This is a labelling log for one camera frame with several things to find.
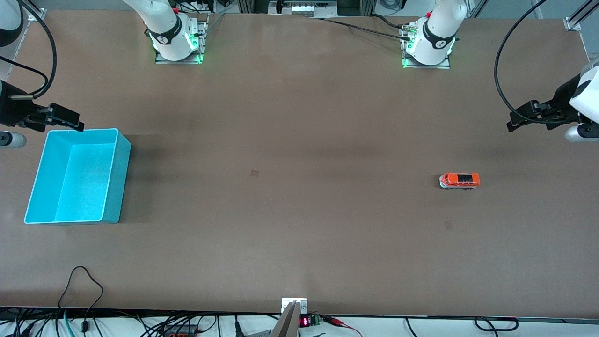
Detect red clip wires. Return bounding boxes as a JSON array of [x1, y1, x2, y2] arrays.
[[323, 316, 363, 337]]

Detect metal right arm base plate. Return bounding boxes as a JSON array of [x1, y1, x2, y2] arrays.
[[154, 14, 206, 65]]

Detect black cable across table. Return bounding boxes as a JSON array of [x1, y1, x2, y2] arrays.
[[309, 14, 413, 42]]

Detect thin black looped cable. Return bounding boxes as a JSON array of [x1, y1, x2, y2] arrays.
[[58, 266, 104, 334]]

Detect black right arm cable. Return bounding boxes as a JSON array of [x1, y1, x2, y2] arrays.
[[0, 0, 58, 100]]

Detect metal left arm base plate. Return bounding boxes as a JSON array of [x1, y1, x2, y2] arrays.
[[402, 23, 451, 70]]

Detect aluminium frame profile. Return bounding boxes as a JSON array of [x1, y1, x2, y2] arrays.
[[564, 0, 599, 31]]

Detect white lit equipment unit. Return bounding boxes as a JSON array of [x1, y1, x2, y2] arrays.
[[269, 0, 338, 18]]

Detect black orange power strip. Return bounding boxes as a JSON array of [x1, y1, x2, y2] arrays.
[[163, 323, 199, 337]]

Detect black coiled cable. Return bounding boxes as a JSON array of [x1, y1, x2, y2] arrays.
[[474, 317, 519, 333]]

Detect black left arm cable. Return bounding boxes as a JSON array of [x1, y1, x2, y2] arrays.
[[494, 0, 569, 125]]

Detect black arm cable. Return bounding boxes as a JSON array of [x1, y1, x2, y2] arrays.
[[494, 0, 569, 125], [0, 0, 58, 100]]

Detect blue plastic box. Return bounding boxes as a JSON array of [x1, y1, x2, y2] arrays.
[[23, 128, 132, 225]]

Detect orange toy bus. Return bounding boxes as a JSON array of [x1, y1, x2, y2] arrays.
[[439, 172, 481, 190]]

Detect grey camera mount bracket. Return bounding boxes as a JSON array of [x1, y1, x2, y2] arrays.
[[270, 297, 308, 337]]

